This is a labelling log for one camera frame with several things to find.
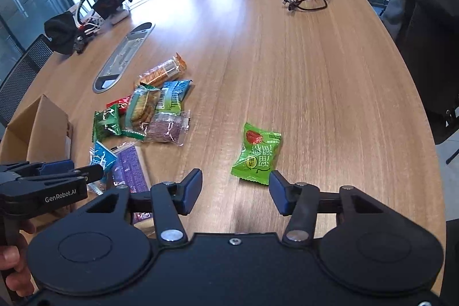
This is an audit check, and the open cardboard box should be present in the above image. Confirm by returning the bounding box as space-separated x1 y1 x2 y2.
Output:
1 95 72 164

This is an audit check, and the red snack bar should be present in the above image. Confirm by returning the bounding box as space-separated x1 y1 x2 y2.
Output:
106 95 131 116

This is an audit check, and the black cloth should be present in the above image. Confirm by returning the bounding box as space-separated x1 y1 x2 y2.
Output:
44 11 79 55

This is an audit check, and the long purple biscuit packet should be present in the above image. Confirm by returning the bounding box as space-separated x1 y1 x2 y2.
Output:
110 142 154 225

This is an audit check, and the blue green snack packet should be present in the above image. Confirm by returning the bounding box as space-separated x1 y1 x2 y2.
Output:
155 80 192 115

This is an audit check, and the grey black backpack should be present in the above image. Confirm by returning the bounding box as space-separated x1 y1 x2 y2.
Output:
380 0 458 145

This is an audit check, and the person's left hand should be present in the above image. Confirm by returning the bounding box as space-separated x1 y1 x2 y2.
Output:
1 219 36 297

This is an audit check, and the black electronic device box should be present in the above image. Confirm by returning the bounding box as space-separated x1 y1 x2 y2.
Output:
92 0 125 20

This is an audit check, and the orange cracker packet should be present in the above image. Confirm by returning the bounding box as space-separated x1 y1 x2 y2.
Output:
135 53 187 88

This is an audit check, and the bright green candy packet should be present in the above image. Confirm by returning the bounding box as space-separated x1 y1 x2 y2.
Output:
231 123 282 186

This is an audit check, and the silver table cable hatch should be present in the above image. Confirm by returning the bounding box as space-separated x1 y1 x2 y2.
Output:
93 22 155 94

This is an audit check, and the green biscuit packet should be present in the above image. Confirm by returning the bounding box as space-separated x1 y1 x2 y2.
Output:
121 83 161 140

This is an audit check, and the black mesh chair left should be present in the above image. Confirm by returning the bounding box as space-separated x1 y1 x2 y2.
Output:
0 34 53 127

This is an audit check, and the white cable bundle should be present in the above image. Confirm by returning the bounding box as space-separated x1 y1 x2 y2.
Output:
73 0 108 38

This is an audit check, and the light blue snack packet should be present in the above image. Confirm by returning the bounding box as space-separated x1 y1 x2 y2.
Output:
88 141 117 195

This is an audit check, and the dark green snack packet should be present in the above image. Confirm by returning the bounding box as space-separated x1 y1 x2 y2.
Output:
92 104 122 143

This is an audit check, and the clear purple cookie packet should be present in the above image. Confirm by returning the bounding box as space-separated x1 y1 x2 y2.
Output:
144 112 190 146

